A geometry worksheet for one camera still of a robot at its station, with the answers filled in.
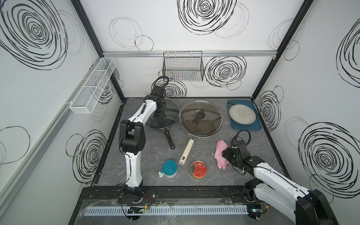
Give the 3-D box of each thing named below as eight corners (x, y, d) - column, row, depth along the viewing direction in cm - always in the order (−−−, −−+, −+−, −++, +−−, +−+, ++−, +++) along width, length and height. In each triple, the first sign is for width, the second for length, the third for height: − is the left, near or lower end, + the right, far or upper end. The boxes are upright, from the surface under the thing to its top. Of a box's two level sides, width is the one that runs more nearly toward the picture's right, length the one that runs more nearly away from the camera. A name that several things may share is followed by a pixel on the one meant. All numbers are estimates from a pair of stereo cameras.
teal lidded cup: (160, 178, 81) (158, 174, 75) (161, 164, 86) (160, 159, 80) (177, 178, 81) (176, 174, 75) (177, 164, 86) (177, 159, 80)
